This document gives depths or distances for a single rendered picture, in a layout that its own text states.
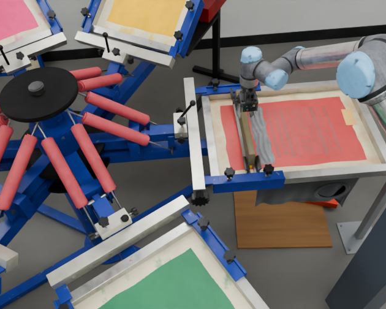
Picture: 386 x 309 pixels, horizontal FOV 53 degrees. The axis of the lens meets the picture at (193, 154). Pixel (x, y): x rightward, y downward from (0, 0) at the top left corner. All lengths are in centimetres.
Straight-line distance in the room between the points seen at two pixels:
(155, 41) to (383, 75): 123
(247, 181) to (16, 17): 154
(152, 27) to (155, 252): 119
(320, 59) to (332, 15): 266
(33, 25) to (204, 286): 165
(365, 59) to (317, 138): 79
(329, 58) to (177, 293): 97
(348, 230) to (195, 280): 151
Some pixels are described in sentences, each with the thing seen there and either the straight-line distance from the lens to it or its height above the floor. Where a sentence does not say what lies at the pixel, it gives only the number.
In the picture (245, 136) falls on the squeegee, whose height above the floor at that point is 106.
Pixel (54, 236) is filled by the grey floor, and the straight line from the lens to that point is 283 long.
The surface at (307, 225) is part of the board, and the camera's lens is 271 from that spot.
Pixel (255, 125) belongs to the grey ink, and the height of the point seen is 96.
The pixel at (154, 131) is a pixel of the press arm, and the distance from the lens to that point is 177.
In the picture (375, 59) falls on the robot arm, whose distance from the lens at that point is 118.
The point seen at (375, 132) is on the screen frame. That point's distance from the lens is 195.
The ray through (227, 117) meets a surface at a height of 96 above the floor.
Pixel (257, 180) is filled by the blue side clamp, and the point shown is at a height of 101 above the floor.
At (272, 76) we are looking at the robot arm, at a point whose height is 142.
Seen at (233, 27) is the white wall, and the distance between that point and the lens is 388.
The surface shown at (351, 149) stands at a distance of 189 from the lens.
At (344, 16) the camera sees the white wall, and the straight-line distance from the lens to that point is 414.
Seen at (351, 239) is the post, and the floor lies 1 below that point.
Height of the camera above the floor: 234
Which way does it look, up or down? 51 degrees down
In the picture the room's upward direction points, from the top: 4 degrees counter-clockwise
